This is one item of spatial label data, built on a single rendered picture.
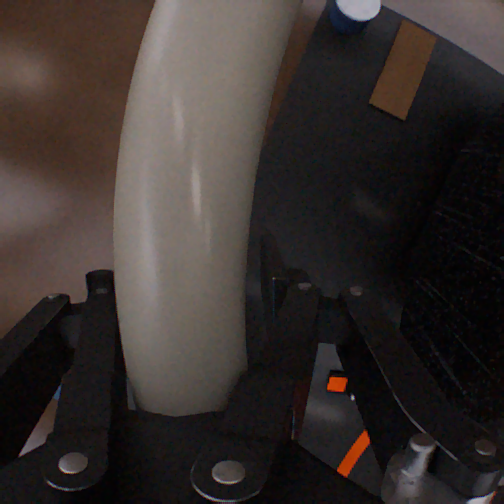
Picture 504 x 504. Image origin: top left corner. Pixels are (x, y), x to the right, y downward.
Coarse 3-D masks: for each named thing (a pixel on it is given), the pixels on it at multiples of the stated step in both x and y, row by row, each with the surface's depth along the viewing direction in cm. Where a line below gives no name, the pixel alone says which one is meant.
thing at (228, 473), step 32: (320, 288) 15; (288, 320) 13; (288, 352) 11; (256, 384) 9; (288, 384) 8; (224, 416) 7; (256, 416) 7; (288, 416) 8; (224, 448) 6; (256, 448) 6; (192, 480) 6; (224, 480) 5; (256, 480) 6
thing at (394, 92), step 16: (400, 32) 88; (416, 32) 88; (400, 48) 89; (416, 48) 89; (432, 48) 89; (384, 64) 91; (400, 64) 90; (416, 64) 90; (384, 80) 92; (400, 80) 91; (416, 80) 91; (384, 96) 93; (400, 96) 92; (400, 112) 93
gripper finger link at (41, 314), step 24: (48, 312) 13; (24, 336) 11; (48, 336) 12; (0, 360) 10; (24, 360) 10; (48, 360) 12; (72, 360) 14; (0, 384) 9; (24, 384) 10; (48, 384) 12; (0, 408) 9; (24, 408) 10; (0, 432) 9; (24, 432) 10; (0, 456) 8
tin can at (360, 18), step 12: (336, 0) 78; (348, 0) 77; (360, 0) 77; (372, 0) 77; (336, 12) 82; (348, 12) 78; (360, 12) 78; (372, 12) 77; (336, 24) 88; (348, 24) 83; (360, 24) 82
